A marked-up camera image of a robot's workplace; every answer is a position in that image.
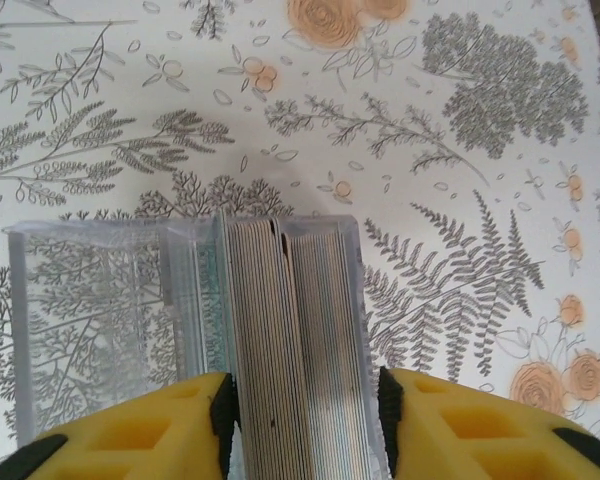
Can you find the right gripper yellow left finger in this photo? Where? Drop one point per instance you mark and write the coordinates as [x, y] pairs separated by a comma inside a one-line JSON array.
[[130, 440]]

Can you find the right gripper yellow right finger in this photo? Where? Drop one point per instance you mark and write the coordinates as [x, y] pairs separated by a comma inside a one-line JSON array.
[[480, 435]]

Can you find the credit card stack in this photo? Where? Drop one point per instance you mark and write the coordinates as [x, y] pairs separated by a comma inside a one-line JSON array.
[[280, 325]]

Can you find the clear plastic card box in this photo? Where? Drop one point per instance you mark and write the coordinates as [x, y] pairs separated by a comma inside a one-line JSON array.
[[80, 300]]

